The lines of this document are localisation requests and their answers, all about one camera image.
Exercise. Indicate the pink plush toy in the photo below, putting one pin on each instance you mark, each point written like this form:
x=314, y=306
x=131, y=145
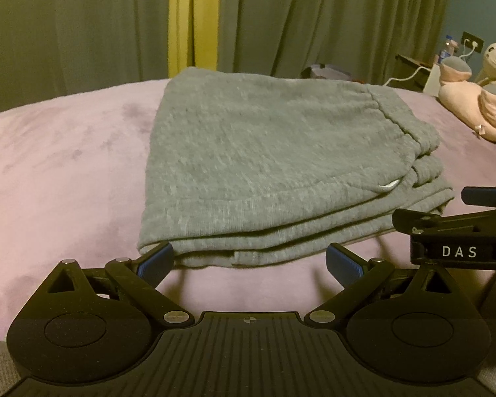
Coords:
x=475, y=95

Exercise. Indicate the grey pants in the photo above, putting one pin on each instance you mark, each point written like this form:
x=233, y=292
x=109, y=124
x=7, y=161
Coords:
x=264, y=165

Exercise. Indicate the clear plastic bottle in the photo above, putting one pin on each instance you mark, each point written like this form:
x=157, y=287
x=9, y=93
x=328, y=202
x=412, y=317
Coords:
x=447, y=49

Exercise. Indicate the dark nightstand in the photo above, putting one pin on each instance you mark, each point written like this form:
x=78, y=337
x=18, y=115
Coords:
x=415, y=72

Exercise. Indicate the grey-green curtain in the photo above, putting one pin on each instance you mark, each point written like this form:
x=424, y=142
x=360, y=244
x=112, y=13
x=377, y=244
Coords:
x=314, y=20

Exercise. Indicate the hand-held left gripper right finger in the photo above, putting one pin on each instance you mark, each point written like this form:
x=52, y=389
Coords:
x=344, y=263

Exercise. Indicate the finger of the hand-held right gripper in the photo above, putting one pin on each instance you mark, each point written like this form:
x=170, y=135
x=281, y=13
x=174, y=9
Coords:
x=430, y=220
x=477, y=195

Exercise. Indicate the yellow curtain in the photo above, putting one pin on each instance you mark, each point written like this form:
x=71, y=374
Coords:
x=192, y=20

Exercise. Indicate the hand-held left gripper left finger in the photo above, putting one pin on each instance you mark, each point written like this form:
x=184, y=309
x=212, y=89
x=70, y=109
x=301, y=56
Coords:
x=157, y=259

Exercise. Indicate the wall power outlet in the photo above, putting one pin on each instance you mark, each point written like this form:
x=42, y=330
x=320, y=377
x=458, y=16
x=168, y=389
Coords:
x=472, y=42

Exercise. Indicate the pink bed blanket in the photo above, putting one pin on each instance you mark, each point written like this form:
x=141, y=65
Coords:
x=66, y=173

